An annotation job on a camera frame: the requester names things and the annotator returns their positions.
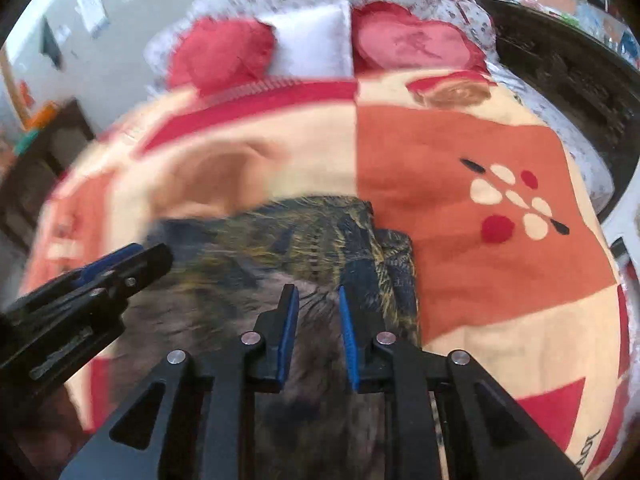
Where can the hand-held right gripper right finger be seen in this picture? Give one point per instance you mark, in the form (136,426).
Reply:
(348,340)

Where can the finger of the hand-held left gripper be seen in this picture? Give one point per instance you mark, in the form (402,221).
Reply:
(107,261)
(145,265)

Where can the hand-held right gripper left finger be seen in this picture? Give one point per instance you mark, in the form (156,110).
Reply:
(287,330)

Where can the brown floral patterned garment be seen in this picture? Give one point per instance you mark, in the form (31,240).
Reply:
(325,240)

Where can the dark wooden cabinet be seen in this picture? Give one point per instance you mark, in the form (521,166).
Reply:
(45,175)

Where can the orange cream printed blanket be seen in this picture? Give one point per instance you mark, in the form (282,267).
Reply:
(450,260)

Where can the red ruffled pillow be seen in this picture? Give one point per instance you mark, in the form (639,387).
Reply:
(220,55)
(415,40)

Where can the white pillow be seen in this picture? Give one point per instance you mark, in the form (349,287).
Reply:
(312,40)

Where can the dark carved wooden dresser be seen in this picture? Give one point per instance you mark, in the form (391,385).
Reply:
(565,80)

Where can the clutter of colourful packets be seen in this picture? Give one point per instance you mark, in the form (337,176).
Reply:
(595,15)

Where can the white wall paper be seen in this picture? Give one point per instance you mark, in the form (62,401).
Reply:
(91,0)

